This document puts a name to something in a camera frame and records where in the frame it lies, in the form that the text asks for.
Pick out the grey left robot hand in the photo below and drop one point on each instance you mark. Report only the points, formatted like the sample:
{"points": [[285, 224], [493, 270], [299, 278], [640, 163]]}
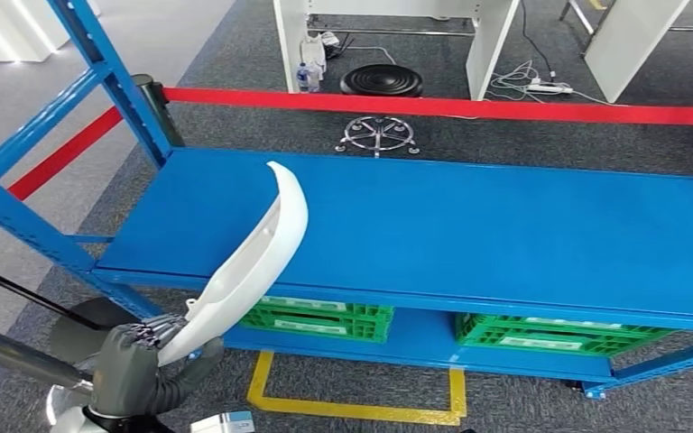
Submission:
{"points": [[125, 376]]}

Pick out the white curved car part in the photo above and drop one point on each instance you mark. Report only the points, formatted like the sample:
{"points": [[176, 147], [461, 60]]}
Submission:
{"points": [[251, 269]]}

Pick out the blue metal shelf rack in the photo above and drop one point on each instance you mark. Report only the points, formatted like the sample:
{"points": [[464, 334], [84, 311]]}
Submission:
{"points": [[442, 239]]}

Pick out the grey metal tube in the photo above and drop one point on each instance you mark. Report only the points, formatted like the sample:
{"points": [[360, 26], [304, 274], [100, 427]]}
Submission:
{"points": [[18, 352]]}

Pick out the green plastic crate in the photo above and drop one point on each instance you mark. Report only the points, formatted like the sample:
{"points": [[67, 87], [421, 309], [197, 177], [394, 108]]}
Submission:
{"points": [[550, 337], [322, 320]]}

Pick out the short red barrier belt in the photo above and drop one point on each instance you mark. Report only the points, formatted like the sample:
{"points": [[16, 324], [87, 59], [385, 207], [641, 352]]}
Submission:
{"points": [[47, 170]]}

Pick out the white lit partition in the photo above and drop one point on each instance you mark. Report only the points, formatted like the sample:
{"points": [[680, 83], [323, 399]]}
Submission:
{"points": [[0, 30]]}

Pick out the white plastic bag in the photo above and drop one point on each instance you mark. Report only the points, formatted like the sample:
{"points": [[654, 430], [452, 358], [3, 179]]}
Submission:
{"points": [[313, 51]]}

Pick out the black round stool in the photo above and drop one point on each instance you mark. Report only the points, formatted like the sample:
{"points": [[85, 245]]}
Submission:
{"points": [[382, 81]]}

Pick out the white desk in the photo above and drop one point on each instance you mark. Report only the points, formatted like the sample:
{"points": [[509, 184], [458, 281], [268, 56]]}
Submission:
{"points": [[490, 42]]}

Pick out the white power strip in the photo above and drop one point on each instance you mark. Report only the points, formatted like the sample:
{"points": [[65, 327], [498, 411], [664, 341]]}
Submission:
{"points": [[550, 88]]}

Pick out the white desk panel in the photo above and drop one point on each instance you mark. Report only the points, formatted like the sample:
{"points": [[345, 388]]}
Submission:
{"points": [[633, 36]]}

